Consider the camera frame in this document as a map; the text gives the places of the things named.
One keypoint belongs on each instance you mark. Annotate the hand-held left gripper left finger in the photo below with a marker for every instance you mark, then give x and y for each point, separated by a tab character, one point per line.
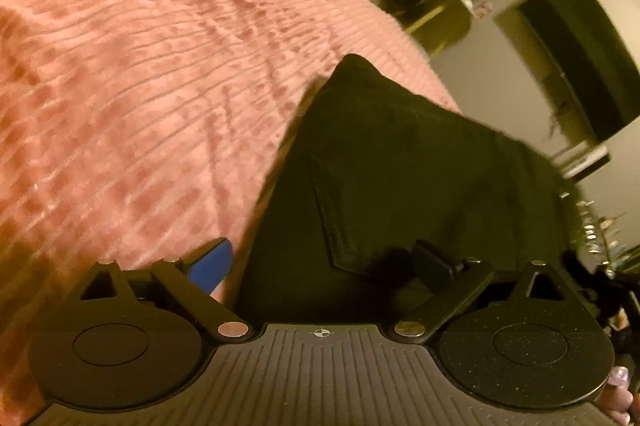
215	262

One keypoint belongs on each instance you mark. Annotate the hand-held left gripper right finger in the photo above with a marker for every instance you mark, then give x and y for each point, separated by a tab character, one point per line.
433	264

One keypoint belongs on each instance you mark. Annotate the black pants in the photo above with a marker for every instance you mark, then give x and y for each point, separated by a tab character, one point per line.
400	166

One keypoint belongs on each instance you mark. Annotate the person's right hand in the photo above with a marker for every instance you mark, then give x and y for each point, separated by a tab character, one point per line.
620	393

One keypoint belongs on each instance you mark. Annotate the pink ribbed blanket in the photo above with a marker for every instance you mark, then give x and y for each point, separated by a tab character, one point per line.
150	106

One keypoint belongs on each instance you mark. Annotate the wall television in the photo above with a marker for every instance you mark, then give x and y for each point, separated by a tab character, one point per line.
585	56

